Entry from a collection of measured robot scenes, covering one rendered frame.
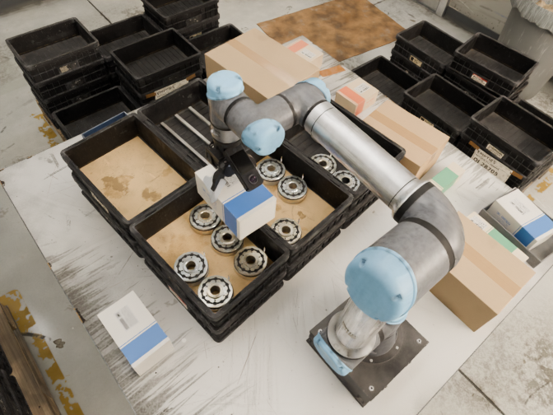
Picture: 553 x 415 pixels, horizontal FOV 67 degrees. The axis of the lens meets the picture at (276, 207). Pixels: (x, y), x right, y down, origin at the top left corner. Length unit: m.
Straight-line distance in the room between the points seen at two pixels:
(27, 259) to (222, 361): 1.46
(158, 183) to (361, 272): 0.99
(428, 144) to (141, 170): 1.08
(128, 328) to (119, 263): 0.29
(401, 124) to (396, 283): 1.17
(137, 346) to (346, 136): 0.84
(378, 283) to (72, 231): 1.22
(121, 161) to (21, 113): 1.74
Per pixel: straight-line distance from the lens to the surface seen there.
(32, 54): 2.86
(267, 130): 0.81
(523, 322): 2.55
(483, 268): 1.48
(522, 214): 1.78
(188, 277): 1.29
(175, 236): 1.39
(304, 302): 1.43
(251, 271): 1.28
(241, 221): 1.05
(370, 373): 1.28
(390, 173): 0.80
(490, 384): 2.34
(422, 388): 1.43
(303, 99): 0.89
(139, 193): 1.52
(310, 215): 1.44
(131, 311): 1.35
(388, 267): 0.67
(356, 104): 1.94
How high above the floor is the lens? 2.01
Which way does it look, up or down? 55 degrees down
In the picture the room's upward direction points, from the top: 6 degrees clockwise
